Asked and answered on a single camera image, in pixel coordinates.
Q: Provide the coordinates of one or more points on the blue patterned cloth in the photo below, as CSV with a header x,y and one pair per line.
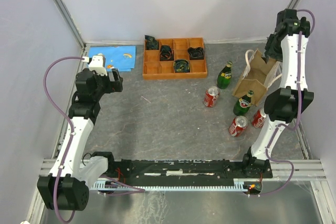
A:
x,y
119,57

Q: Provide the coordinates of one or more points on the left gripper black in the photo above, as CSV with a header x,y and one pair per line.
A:
x,y
116,86

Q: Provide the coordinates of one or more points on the dark rolled sock lower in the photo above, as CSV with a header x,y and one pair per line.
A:
x,y
181,66

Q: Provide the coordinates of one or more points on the dark rolled sock upper left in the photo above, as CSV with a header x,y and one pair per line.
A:
x,y
151,43

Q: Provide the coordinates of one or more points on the red cola can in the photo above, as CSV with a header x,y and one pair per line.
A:
x,y
238,125
259,118
211,96

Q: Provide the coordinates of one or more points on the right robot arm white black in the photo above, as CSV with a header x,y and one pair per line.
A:
x,y
287,44

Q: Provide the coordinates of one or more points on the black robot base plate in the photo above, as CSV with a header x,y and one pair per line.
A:
x,y
186,173

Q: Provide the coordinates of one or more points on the green glass bottle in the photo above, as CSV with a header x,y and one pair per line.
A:
x,y
224,77
243,104

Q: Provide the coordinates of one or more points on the dark rolled sock middle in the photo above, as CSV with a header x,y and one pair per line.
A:
x,y
166,53

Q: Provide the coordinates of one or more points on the dark rolled sock right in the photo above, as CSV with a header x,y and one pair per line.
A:
x,y
196,53

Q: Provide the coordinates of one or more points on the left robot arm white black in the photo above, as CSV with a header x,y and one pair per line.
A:
x,y
67,185

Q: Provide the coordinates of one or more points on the orange wooden compartment tray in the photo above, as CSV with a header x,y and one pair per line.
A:
x,y
154,69

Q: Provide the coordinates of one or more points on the dark rolled sock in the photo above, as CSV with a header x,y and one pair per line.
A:
x,y
181,66
166,53
196,53
151,43

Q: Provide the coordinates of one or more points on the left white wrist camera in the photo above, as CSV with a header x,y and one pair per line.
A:
x,y
97,65

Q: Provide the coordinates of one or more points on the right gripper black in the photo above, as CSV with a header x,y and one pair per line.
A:
x,y
269,51

